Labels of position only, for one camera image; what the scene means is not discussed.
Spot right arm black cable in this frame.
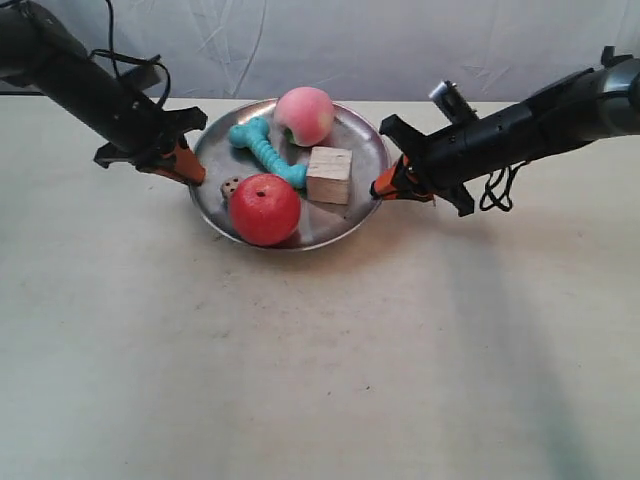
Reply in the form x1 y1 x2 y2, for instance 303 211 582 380
478 162 529 213

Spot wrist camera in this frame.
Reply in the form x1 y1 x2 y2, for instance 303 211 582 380
429 80 479 125
120 65 162 91

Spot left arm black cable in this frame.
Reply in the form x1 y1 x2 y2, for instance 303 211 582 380
89 0 172 109

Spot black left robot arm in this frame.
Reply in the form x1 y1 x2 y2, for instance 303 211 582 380
1 1 207 185

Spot wooden cube block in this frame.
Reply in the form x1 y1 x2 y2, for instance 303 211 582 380
306 146 353 205

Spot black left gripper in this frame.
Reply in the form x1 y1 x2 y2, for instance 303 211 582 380
93 79 207 186

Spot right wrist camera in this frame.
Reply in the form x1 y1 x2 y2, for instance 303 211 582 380
429 80 479 125

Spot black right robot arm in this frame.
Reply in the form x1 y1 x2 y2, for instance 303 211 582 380
370 46 639 217

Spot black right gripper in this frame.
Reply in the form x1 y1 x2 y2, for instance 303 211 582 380
370 107 530 217

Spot small white die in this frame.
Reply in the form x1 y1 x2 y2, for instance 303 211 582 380
220 176 244 201

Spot red toy apple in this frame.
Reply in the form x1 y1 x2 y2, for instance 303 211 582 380
228 173 302 246

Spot white backdrop cloth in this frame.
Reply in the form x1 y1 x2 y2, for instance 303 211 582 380
48 0 639 101

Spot pink toy peach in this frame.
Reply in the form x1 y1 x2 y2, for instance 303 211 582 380
274 87 335 147

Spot turquoise rubber bone toy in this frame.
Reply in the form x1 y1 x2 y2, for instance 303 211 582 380
228 117 307 190

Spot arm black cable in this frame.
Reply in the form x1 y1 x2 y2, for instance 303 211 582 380
478 162 529 213
89 0 172 109

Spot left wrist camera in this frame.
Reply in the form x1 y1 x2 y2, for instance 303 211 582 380
120 65 162 91

